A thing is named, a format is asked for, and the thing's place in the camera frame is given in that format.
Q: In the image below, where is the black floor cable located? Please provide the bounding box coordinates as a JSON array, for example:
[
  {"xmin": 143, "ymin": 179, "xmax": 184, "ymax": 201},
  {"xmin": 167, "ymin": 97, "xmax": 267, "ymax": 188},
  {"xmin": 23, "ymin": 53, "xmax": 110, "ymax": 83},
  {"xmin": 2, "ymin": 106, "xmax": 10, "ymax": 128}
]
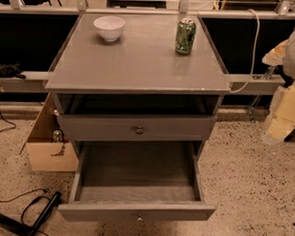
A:
[{"xmin": 0, "ymin": 185, "xmax": 49, "ymax": 206}]

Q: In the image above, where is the bottle in cardboard box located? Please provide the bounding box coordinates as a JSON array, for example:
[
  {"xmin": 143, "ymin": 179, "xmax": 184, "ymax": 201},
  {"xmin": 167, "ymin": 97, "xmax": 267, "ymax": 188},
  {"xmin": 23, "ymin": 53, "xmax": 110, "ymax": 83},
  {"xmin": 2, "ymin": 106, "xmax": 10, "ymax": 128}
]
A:
[{"xmin": 51, "ymin": 129, "xmax": 62, "ymax": 143}]

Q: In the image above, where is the open cardboard box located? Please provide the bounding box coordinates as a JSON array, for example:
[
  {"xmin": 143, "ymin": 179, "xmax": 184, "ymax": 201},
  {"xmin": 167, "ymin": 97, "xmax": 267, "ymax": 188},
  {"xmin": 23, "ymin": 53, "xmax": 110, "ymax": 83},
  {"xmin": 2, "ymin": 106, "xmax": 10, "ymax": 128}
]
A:
[{"xmin": 25, "ymin": 94, "xmax": 78, "ymax": 172}]

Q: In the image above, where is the green soda can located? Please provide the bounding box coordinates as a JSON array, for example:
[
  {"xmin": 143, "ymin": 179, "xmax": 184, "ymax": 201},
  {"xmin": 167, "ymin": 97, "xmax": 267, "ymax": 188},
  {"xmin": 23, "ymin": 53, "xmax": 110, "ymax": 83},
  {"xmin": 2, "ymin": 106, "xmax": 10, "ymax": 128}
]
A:
[{"xmin": 175, "ymin": 17, "xmax": 196, "ymax": 55}]

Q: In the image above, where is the grey drawer cabinet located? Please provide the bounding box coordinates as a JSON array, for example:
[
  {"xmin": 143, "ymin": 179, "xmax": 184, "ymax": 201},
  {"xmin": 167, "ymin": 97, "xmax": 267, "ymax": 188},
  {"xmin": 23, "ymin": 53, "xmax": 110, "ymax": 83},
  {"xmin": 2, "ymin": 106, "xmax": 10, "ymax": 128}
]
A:
[{"xmin": 43, "ymin": 10, "xmax": 235, "ymax": 159}]

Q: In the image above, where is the black stand base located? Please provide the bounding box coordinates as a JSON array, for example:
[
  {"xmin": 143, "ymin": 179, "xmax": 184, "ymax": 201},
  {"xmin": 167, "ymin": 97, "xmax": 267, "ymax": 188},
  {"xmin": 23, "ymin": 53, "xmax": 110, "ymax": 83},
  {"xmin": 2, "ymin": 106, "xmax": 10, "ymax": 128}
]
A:
[{"xmin": 0, "ymin": 191, "xmax": 62, "ymax": 236}]

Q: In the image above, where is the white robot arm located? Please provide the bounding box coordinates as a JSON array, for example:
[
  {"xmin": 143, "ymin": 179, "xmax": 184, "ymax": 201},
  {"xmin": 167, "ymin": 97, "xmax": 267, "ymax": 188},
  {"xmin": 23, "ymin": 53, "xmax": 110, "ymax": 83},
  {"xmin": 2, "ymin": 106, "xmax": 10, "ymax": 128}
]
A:
[{"xmin": 261, "ymin": 30, "xmax": 295, "ymax": 145}]

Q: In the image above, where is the black cloth on rail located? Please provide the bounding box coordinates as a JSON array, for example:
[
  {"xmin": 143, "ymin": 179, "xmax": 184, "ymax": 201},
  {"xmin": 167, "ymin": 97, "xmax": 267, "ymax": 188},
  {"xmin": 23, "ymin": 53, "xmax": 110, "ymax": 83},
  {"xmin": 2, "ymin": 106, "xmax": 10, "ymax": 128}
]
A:
[{"xmin": 0, "ymin": 63, "xmax": 25, "ymax": 79}]

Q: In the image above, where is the metal frame rail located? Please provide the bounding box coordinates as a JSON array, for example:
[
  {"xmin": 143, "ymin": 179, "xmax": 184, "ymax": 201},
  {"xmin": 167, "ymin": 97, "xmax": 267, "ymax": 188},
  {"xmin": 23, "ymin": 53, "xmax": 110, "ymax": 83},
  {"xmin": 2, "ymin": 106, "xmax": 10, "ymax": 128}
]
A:
[{"xmin": 0, "ymin": 71, "xmax": 284, "ymax": 95}]

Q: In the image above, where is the grey drawer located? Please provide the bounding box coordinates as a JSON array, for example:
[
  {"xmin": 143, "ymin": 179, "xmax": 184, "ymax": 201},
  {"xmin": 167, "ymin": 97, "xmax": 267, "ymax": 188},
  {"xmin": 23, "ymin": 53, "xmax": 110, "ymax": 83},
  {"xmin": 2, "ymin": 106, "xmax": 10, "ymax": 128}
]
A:
[
  {"xmin": 58, "ymin": 115, "xmax": 216, "ymax": 142},
  {"xmin": 59, "ymin": 141, "xmax": 216, "ymax": 222}
]

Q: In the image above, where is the white cable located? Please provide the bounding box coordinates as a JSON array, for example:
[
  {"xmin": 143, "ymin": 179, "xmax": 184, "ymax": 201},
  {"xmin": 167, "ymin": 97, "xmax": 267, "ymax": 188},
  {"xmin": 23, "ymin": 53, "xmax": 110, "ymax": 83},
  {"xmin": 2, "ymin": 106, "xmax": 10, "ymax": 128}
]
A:
[{"xmin": 229, "ymin": 7, "xmax": 262, "ymax": 95}]

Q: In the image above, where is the grey top drawer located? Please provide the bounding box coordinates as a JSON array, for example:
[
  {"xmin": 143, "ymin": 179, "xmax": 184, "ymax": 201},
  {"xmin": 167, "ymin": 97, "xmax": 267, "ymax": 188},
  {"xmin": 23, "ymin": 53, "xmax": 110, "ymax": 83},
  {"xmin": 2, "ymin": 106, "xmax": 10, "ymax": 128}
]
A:
[{"xmin": 58, "ymin": 115, "xmax": 216, "ymax": 142}]

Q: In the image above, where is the white ceramic bowl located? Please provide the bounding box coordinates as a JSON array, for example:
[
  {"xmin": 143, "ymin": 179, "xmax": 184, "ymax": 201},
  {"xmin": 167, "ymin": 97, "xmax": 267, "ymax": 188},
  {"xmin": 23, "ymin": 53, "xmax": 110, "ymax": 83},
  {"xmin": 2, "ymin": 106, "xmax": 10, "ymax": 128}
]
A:
[{"xmin": 93, "ymin": 16, "xmax": 125, "ymax": 42}]

